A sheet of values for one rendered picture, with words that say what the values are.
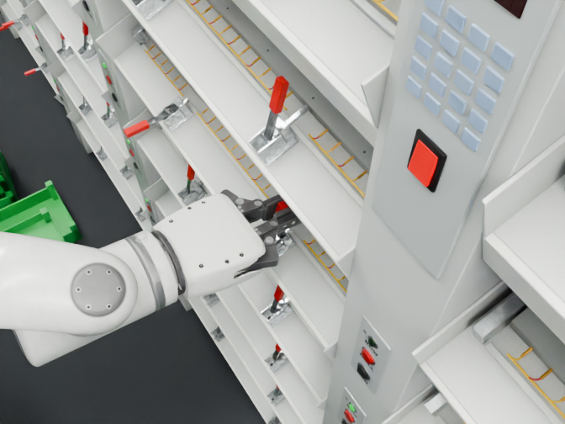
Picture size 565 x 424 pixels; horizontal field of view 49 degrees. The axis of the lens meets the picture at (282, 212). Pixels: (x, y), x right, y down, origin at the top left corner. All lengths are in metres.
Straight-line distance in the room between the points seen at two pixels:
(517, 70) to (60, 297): 0.40
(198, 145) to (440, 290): 0.54
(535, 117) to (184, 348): 1.57
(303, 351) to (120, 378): 0.92
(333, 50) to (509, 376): 0.29
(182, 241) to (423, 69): 0.41
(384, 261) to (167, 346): 1.36
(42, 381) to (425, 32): 1.65
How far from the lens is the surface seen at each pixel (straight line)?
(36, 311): 0.56
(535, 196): 0.37
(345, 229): 0.58
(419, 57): 0.33
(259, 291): 0.99
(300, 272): 0.78
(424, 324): 0.49
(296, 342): 0.96
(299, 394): 1.14
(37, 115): 2.41
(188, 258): 0.66
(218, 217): 0.70
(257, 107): 0.67
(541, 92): 0.29
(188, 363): 1.78
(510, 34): 0.28
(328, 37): 0.45
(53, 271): 0.56
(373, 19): 0.44
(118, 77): 1.10
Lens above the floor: 1.65
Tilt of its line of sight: 56 degrees down
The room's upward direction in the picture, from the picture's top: straight up
